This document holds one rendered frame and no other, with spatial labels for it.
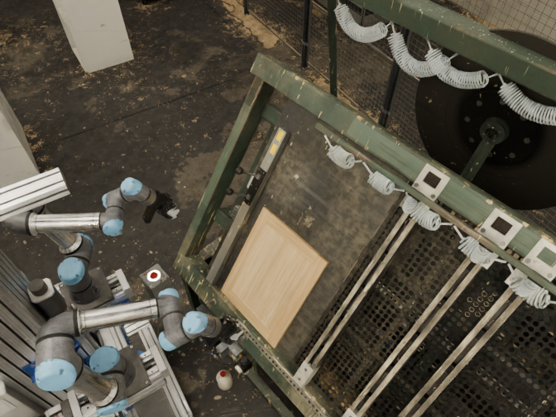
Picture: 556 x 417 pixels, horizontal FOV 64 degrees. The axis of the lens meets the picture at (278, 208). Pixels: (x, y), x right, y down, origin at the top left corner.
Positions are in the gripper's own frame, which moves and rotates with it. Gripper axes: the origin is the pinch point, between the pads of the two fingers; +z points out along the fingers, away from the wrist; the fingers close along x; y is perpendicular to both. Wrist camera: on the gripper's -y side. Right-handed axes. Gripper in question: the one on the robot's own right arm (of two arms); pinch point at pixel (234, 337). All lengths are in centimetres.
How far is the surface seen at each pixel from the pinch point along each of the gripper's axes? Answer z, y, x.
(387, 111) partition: 200, 171, 161
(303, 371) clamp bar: 39.8, 6.2, -18.3
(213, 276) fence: 38, -7, 51
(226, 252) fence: 30, 8, 52
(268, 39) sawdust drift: 226, 152, 375
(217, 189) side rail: 18, 26, 78
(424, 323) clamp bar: 19, 63, -39
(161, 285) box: 31, -33, 63
